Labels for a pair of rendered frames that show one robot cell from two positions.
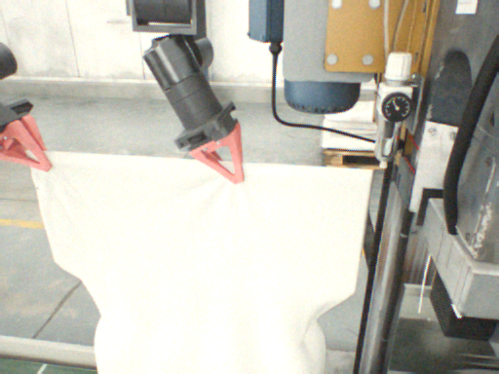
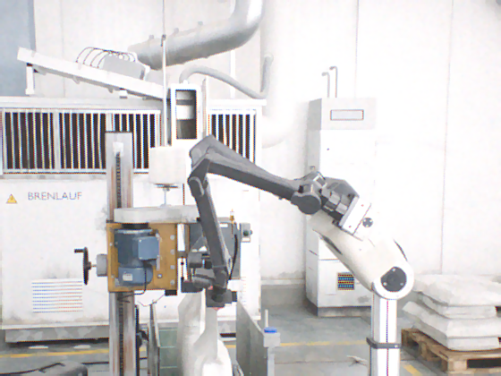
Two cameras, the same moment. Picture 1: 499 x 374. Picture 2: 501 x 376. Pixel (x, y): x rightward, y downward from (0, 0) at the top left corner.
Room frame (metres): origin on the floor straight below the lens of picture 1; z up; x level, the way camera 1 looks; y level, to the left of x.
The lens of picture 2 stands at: (1.23, 2.84, 1.68)
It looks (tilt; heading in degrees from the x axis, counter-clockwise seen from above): 6 degrees down; 255
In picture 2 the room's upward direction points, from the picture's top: straight up
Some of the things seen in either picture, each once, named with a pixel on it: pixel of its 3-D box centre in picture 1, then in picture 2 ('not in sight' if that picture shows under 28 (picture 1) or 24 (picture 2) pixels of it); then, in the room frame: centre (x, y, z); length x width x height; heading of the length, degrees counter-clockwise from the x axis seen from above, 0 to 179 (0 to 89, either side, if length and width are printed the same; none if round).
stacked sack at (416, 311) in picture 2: not in sight; (448, 311); (-2.10, -2.12, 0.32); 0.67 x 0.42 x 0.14; 176
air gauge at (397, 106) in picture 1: (396, 106); not in sight; (0.50, -0.19, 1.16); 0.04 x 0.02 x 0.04; 82
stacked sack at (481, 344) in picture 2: not in sight; (454, 332); (-2.02, -1.93, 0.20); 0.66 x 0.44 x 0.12; 82
